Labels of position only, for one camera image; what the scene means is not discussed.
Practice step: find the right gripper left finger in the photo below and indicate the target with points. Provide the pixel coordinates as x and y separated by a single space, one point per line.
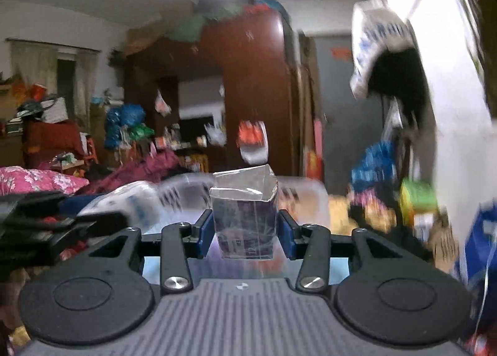
179 242

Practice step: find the yellow patterned blanket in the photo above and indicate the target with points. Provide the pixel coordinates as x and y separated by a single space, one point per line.
360 210

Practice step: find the green yellow box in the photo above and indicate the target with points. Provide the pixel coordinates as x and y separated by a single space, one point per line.
416 197

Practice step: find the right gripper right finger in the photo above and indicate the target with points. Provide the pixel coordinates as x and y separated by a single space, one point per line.
310 243

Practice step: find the clear plastic basket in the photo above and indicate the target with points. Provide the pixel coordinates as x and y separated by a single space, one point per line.
184 197

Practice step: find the dark red wooden wardrobe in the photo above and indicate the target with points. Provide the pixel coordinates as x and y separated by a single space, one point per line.
251 53

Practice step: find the orange white hanging bag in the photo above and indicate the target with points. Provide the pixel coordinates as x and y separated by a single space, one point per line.
253 143

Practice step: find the pink floral quilt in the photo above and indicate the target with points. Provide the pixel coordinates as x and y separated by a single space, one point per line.
17 180

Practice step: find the red plaid garment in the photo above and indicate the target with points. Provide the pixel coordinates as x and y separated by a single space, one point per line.
152 168

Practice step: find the blue shopping bag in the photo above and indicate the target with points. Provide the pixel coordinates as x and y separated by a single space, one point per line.
476 266

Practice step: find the grey metal door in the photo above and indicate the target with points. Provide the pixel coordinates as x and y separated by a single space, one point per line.
350 125

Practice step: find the white black hanging jacket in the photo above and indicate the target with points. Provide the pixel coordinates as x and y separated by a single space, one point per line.
386 59

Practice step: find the blue plastic bag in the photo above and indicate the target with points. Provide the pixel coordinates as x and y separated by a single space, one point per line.
376 166

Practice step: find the beige curtains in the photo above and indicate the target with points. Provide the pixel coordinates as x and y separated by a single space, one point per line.
37 63

